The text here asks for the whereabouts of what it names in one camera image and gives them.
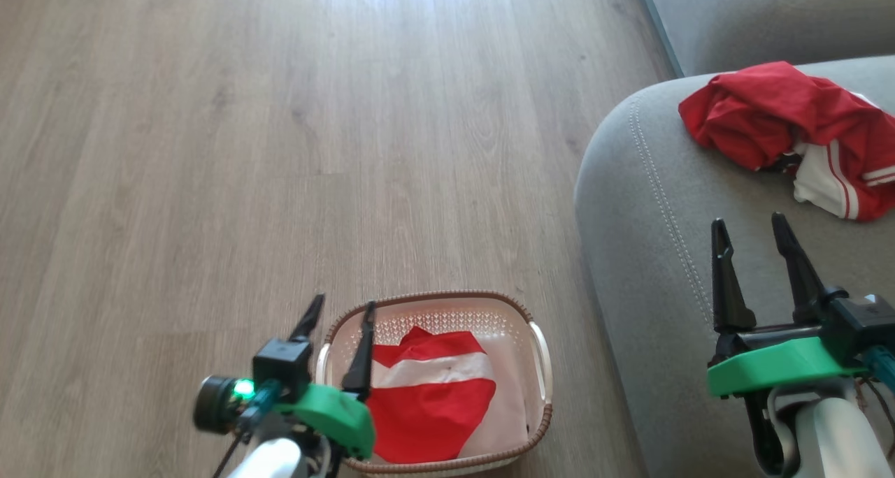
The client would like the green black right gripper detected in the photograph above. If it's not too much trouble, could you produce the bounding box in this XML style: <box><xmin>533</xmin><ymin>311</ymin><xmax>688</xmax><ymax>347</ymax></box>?
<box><xmin>706</xmin><ymin>212</ymin><xmax>870</xmax><ymax>476</ymax></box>

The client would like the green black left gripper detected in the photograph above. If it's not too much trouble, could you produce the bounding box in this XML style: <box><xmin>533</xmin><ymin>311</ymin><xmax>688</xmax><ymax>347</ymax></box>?
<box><xmin>277</xmin><ymin>294</ymin><xmax>378</xmax><ymax>478</ymax></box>

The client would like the red white-striped sports garment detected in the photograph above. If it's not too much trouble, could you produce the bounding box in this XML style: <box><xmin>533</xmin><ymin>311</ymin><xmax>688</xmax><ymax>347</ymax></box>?
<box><xmin>678</xmin><ymin>61</ymin><xmax>895</xmax><ymax>223</ymax></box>

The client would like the grey fabric sofa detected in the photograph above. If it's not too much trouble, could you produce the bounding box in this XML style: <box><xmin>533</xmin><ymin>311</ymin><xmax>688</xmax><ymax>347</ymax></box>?
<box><xmin>574</xmin><ymin>0</ymin><xmax>895</xmax><ymax>478</ymax></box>

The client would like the red garment with white band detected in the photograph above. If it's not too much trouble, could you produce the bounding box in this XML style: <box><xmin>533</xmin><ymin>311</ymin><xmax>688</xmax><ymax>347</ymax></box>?
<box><xmin>366</xmin><ymin>326</ymin><xmax>498</xmax><ymax>465</ymax></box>

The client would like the white woven-rim laundry basket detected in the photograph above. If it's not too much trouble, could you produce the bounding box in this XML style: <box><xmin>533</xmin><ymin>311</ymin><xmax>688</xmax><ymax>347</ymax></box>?
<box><xmin>315</xmin><ymin>291</ymin><xmax>554</xmax><ymax>476</ymax></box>

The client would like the thin right arm cable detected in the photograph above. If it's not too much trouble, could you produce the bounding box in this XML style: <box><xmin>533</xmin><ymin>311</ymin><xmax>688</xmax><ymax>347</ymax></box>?
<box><xmin>859</xmin><ymin>345</ymin><xmax>895</xmax><ymax>431</ymax></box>

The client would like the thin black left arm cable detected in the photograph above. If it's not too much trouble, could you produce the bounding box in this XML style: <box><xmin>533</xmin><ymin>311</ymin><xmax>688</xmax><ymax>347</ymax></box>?
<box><xmin>211</xmin><ymin>429</ymin><xmax>247</xmax><ymax>478</ymax></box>

